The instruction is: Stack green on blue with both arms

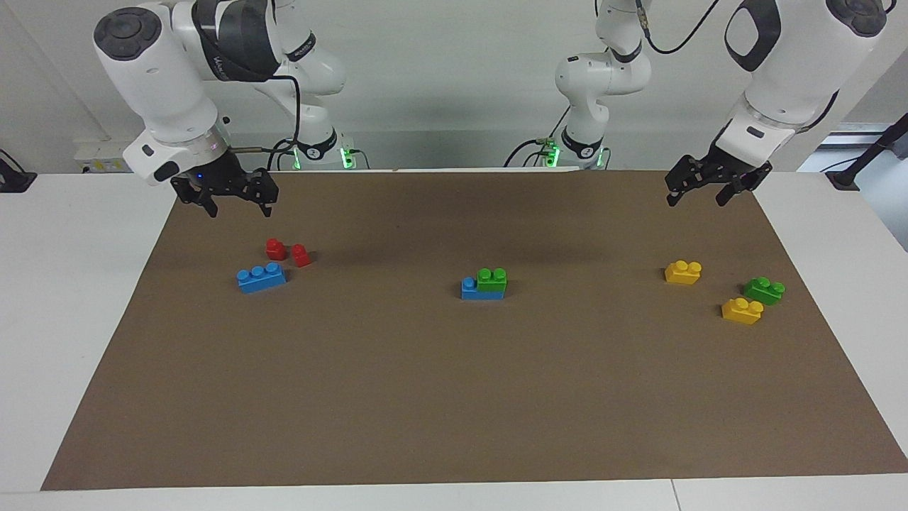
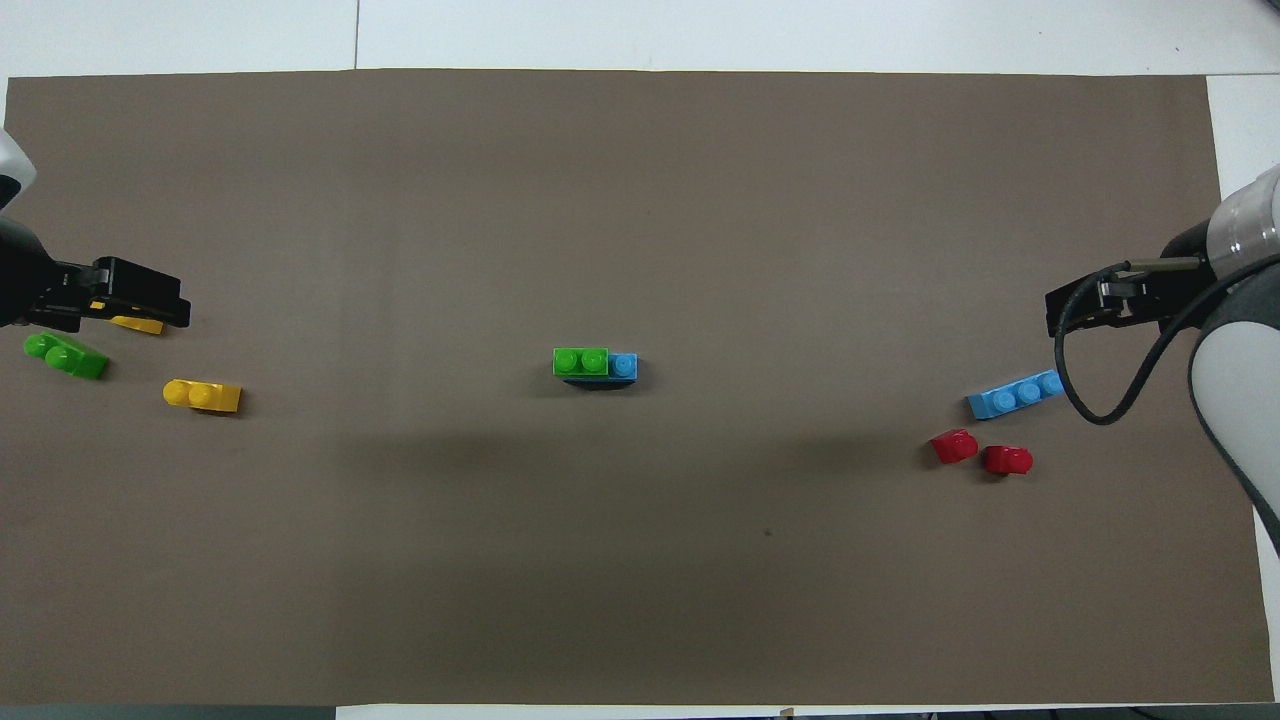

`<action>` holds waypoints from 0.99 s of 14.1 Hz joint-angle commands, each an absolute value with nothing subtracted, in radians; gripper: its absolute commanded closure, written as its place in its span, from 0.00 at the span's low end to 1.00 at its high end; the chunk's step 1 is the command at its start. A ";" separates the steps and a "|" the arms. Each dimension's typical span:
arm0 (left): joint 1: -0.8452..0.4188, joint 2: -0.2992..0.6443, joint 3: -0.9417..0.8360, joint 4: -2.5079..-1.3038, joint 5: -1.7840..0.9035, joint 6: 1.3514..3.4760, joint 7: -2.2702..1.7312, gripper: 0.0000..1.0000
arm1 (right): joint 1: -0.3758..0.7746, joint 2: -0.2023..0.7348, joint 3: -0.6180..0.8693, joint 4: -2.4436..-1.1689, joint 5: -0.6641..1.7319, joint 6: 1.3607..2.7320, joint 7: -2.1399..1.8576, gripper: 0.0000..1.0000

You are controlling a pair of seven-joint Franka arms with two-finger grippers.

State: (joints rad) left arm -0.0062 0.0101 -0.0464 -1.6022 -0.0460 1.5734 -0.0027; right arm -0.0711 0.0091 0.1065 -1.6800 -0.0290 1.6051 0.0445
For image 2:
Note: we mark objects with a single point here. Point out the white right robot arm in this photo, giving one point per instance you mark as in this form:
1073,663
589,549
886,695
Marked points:
1240,370

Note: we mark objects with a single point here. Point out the brown table mat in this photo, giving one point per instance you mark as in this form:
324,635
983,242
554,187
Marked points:
600,500

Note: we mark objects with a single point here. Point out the green two-stud toy brick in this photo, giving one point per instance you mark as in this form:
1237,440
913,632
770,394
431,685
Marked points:
70,358
580,362

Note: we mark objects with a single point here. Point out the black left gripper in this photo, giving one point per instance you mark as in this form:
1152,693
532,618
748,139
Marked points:
40,290

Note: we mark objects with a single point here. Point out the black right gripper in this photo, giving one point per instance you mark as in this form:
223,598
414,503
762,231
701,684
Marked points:
1175,295

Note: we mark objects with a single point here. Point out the yellow two-stud toy brick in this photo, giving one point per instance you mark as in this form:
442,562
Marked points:
205,398
140,325

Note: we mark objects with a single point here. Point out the blue three-stud toy brick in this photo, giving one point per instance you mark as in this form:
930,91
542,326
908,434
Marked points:
1005,400
623,367

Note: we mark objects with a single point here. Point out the red one-stud toy brick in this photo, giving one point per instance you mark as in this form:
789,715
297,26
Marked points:
952,447
1008,460

